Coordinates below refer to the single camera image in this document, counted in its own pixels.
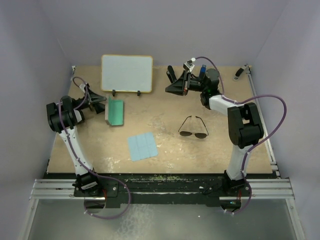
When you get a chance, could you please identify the light blue cleaning cloth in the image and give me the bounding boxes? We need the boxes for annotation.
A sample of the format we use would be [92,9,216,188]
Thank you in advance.
[127,132,158,162]

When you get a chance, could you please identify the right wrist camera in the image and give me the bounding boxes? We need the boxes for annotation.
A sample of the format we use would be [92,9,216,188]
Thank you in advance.
[183,57,196,73]

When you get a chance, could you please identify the aviator sunglasses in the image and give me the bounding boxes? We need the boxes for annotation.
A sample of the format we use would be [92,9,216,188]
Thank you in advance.
[178,115,209,139]

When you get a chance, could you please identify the blue stapler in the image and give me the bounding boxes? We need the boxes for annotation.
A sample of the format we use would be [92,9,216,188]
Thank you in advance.
[198,64,207,81]

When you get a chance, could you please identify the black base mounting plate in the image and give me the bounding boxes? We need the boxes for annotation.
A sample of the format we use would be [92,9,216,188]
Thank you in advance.
[73,174,251,209]

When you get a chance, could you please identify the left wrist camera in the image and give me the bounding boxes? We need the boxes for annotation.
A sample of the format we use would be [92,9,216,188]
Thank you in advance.
[79,83,90,95]

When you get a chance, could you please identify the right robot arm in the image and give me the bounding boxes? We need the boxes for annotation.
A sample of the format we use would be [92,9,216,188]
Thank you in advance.
[165,65,264,196]

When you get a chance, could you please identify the small whiteboard yellow frame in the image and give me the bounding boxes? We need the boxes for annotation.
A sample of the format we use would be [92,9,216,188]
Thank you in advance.
[100,54,153,93]

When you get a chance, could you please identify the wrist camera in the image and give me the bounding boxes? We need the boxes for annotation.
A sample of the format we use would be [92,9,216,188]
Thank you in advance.
[79,83,90,95]
[183,57,196,73]

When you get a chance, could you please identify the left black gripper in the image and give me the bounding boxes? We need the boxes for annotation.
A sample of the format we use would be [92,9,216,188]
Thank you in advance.
[74,87,110,114]

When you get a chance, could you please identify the black handled tool at corner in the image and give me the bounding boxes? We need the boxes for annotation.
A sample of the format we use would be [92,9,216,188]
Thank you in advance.
[233,63,250,81]

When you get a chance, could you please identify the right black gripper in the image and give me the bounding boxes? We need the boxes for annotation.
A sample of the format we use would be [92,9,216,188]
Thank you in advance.
[166,70,208,96]

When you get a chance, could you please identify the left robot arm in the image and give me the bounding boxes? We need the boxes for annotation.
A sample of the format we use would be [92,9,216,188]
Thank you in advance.
[46,89,107,196]

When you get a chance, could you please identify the black stapler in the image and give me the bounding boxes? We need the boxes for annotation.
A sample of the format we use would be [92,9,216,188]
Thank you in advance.
[166,65,177,84]

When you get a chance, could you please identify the green lined glasses case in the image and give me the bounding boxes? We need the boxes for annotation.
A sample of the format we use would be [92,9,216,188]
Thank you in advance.
[105,96,124,127]

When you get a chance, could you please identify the aluminium rail frame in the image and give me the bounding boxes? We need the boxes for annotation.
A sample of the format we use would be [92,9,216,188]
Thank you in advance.
[18,63,307,240]

